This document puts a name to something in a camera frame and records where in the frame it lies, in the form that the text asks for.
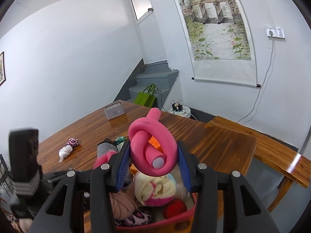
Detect tan knotted stocking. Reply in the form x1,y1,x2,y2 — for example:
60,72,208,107
110,183,139,220

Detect grey sock with black cuff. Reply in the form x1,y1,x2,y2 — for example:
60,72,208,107
97,138,119,158

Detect pink leopard plush toy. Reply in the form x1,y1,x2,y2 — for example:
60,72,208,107
115,209,152,227

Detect pastel cream sock ball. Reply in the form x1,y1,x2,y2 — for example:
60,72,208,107
133,171,176,207

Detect red yarn ball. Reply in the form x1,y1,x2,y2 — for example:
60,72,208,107
162,199,187,219

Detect pink foam twist roller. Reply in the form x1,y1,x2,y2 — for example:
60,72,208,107
128,108,178,177

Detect orange embossed cube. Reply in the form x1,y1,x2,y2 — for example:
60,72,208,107
149,136,162,150

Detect black striped sleeve forearm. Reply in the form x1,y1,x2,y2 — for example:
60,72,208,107
8,128,42,196

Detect left hand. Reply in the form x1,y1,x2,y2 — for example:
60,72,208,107
18,218,33,233

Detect white mesh sponge ball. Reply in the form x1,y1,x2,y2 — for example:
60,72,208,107
59,145,73,163

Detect teal binder clip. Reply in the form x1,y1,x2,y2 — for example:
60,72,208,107
114,131,125,146

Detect red rectangular tin box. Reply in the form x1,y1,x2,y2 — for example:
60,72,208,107
83,135,198,233

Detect wooden bench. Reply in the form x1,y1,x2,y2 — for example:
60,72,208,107
208,116,310,212

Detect grey tissue box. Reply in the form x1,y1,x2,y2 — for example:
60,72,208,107
103,100,125,120

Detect green paper bag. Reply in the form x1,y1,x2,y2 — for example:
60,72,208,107
134,83,158,108

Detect white floor power strip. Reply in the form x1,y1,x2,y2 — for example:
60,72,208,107
168,100,191,118

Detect grey stairs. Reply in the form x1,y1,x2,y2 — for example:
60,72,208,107
115,59,179,109

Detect door with window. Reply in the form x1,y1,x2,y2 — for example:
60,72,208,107
129,0,167,64

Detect landscape scroll painting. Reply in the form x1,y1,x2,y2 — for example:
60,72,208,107
175,0,257,87

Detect framed wall picture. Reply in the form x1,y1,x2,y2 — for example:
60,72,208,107
0,52,6,85

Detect white power cable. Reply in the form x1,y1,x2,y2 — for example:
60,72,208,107
237,37,276,124

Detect wall power socket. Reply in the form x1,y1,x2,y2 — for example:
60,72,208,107
266,26,285,39

